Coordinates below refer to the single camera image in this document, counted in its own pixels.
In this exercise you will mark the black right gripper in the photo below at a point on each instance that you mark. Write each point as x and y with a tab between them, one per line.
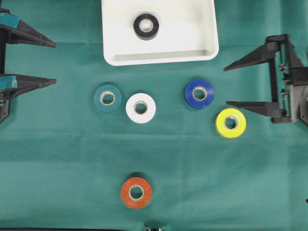
295	77

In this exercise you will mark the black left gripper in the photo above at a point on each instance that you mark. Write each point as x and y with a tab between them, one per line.
13	30

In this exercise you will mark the green tape roll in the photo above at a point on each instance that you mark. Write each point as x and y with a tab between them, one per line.
107	98

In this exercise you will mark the black tape roll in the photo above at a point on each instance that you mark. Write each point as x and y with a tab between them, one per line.
146	26

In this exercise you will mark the yellow tape roll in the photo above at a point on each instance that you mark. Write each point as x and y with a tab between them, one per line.
230	123

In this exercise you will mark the blue tape roll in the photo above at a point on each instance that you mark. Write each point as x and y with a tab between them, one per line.
199	94

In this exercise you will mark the white plastic tray case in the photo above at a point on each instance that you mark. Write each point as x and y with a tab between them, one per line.
187	31

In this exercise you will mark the white tape roll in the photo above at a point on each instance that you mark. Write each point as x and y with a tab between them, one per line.
140	108

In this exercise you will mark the orange tape roll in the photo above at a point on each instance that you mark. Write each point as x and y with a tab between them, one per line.
136	193

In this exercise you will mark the green table cloth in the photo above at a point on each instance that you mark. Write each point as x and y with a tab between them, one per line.
63	162

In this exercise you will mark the metal object at bottom edge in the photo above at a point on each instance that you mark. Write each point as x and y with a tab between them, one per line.
154	227

